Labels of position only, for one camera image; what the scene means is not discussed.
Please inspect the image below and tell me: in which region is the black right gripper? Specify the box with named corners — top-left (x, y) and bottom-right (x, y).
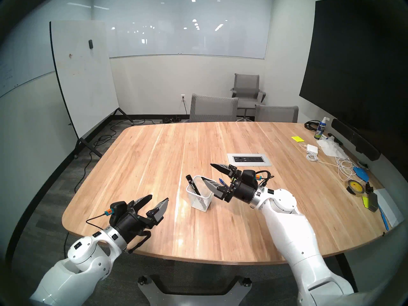
top-left (201, 164), bottom-right (258, 203)

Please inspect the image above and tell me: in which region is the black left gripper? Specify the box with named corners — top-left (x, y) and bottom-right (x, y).
top-left (115, 195), bottom-right (169, 244)

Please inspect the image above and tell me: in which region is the black permanent marker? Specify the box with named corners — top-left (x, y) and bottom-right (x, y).
top-left (186, 175), bottom-right (201, 196)

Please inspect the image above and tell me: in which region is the gray robot base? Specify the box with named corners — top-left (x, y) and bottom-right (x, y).
top-left (137, 273), bottom-right (255, 306)

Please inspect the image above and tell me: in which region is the white mesh pen holder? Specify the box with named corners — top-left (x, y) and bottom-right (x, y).
top-left (186, 176), bottom-right (214, 212)

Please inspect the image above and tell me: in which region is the silver table power outlet panel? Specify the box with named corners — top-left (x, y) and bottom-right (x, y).
top-left (227, 153), bottom-right (272, 166)

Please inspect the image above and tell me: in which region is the gray mesh office chair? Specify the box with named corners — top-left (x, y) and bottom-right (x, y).
top-left (254, 105), bottom-right (299, 123)
top-left (189, 94), bottom-right (239, 123)

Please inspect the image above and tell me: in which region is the gray swivel chair with armrests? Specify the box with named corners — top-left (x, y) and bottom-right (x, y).
top-left (230, 73), bottom-right (266, 119)

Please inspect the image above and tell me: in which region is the whiteboard cleaner spray bottle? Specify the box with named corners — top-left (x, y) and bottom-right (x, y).
top-left (314, 117), bottom-right (329, 140)

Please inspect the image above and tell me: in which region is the crumpled white tissue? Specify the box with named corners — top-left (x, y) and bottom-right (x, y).
top-left (316, 138), bottom-right (348, 158)

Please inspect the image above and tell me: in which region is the black and yellow tape roll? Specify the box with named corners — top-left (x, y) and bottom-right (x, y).
top-left (347, 179), bottom-right (367, 197)

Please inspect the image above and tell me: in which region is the black video sound bar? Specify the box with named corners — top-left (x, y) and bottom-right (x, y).
top-left (331, 118), bottom-right (381, 161)

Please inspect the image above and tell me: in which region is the flat blue plastic object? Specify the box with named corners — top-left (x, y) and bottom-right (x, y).
top-left (353, 167), bottom-right (370, 182)

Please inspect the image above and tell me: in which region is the rolling whiteboard on black stand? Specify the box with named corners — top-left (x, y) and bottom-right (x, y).
top-left (49, 20), bottom-right (134, 157)

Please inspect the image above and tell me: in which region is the yellow and black block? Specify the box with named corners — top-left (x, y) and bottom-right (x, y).
top-left (362, 192), bottom-right (380, 212)

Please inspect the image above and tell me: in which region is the thin blue stick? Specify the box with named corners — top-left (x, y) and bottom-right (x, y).
top-left (378, 204), bottom-right (390, 231)

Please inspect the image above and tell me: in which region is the white paper sheet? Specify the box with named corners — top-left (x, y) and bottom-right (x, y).
top-left (373, 189), bottom-right (404, 228)

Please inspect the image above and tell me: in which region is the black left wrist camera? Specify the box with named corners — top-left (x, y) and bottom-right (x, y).
top-left (107, 201), bottom-right (128, 226)

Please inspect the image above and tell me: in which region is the black sleeved left gripper cable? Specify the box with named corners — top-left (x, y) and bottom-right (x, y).
top-left (127, 230), bottom-right (152, 254)

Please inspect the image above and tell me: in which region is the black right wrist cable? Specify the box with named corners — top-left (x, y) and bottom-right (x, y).
top-left (255, 171), bottom-right (274, 187)

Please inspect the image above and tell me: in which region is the thin black left camera cable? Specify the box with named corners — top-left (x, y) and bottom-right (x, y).
top-left (86, 213), bottom-right (109, 230)

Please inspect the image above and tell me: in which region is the long black floor cable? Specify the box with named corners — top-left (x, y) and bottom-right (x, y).
top-left (64, 119), bottom-right (160, 259)

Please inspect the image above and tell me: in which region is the white charger cable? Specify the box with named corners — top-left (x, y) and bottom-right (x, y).
top-left (300, 144), bottom-right (364, 183)

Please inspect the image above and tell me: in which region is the wide wall glass whiteboard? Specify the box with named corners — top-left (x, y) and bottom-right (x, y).
top-left (92, 0), bottom-right (273, 60)

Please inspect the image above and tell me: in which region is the large black wall television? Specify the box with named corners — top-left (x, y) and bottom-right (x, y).
top-left (299, 0), bottom-right (408, 143)

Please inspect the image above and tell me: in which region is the wall whiteboard with handwriting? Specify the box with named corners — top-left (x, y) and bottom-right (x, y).
top-left (0, 9), bottom-right (58, 98)

